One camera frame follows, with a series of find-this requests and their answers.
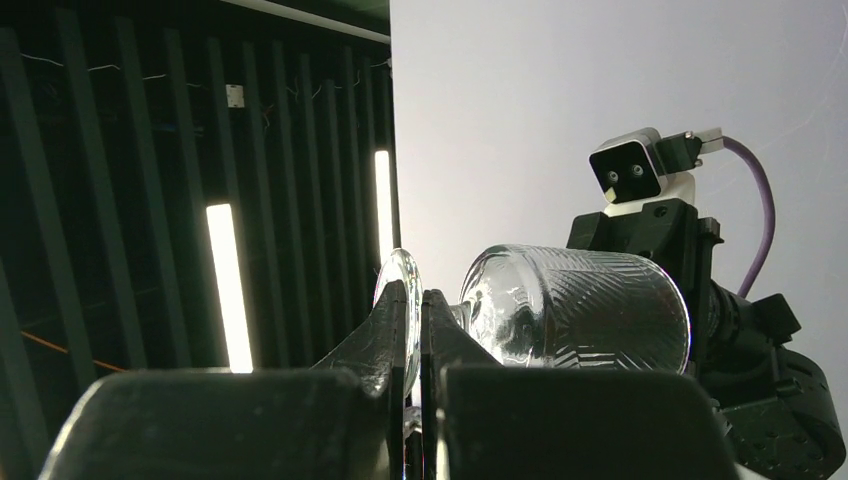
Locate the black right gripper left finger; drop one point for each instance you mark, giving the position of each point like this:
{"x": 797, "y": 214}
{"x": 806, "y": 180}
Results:
{"x": 340, "y": 419}

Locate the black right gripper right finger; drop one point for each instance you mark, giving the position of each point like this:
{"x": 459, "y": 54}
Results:
{"x": 482, "y": 420}

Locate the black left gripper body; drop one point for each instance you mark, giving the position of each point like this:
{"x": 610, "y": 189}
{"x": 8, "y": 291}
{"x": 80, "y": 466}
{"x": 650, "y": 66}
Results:
{"x": 673, "y": 235}

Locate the clear glass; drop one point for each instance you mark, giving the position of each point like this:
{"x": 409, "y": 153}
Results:
{"x": 525, "y": 306}

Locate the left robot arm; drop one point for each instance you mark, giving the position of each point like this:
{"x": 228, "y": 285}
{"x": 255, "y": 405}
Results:
{"x": 776, "y": 402}

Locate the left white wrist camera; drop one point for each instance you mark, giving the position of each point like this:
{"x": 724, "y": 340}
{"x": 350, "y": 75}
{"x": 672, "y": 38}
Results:
{"x": 641, "y": 167}

